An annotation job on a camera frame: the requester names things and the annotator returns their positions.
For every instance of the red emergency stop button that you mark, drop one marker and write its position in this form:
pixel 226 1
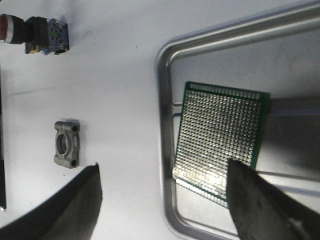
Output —
pixel 39 34

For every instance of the silver metal tray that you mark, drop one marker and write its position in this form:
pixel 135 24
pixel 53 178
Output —
pixel 277 52

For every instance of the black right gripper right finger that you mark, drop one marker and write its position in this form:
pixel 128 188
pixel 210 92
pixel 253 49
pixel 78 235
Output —
pixel 261 211

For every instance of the grey metal bearing block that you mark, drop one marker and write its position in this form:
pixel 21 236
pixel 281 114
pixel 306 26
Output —
pixel 67 144

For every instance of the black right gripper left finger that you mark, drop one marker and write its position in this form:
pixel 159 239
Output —
pixel 70 214

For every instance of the green perforated circuit board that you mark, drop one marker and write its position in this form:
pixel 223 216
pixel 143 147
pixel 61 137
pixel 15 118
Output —
pixel 217 124

